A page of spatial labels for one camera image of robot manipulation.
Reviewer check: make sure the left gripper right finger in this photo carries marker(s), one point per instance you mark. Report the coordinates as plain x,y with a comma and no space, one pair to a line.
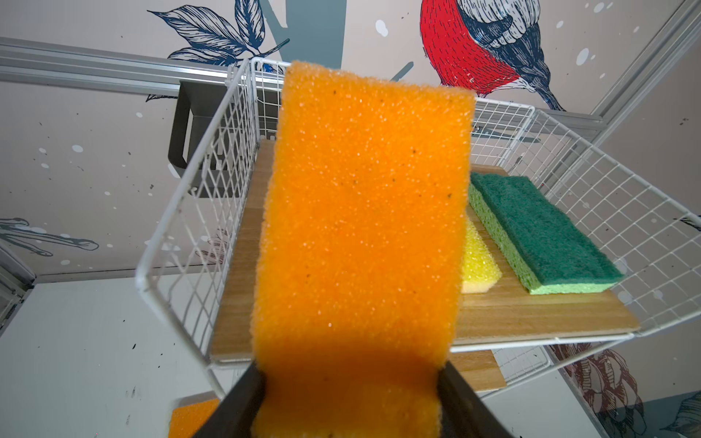
463,413

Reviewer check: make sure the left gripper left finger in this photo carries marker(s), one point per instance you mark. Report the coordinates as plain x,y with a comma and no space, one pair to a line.
235,415

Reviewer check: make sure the yellow sponge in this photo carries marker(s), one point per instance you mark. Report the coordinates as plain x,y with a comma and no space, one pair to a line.
480,272

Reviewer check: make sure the orange sponge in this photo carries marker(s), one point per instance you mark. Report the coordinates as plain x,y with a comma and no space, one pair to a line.
359,274
188,419

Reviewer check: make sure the dark green sponge carried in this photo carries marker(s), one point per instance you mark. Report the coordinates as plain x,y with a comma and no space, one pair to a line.
546,251

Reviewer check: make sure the middle wooden shelf board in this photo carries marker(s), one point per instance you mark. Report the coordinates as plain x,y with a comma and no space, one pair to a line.
479,369

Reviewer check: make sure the black box behind shelf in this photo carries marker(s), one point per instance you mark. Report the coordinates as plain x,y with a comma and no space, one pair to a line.
221,143

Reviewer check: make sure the white wire three-tier shelf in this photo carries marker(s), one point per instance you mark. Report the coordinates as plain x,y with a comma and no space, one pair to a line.
652,239

